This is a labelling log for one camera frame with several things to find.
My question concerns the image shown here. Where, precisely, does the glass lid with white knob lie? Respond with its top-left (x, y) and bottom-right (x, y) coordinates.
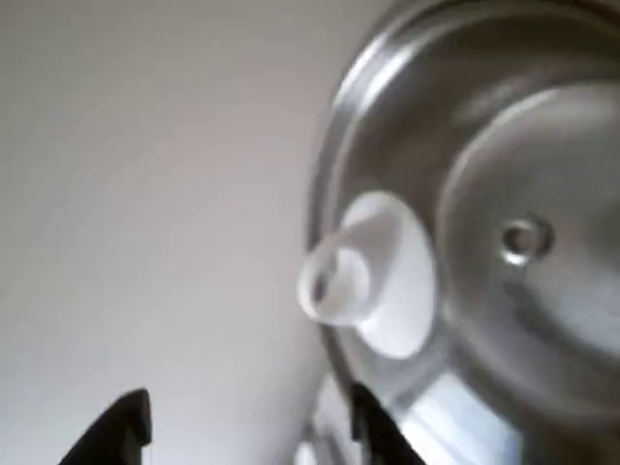
top-left (294, 0), bottom-right (620, 465)

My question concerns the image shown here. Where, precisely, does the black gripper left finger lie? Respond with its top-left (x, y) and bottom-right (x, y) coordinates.
top-left (58, 387), bottom-right (153, 465)

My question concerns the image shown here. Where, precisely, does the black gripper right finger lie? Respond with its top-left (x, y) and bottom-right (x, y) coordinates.
top-left (348, 381), bottom-right (426, 465)

